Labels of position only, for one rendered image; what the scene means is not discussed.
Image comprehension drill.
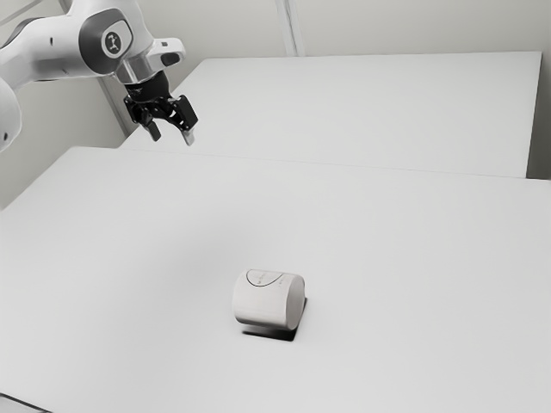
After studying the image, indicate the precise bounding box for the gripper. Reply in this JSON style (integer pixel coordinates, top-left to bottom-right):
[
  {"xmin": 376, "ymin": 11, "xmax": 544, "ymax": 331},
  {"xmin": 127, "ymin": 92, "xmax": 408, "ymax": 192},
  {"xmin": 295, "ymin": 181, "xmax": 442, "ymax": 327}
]
[{"xmin": 123, "ymin": 72, "xmax": 200, "ymax": 147}]

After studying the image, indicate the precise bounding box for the white mug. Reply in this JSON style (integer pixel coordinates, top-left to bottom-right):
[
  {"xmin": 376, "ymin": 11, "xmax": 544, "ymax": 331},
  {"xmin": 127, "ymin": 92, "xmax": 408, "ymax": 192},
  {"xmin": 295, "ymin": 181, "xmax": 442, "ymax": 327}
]
[{"xmin": 232, "ymin": 268, "xmax": 306, "ymax": 331}]

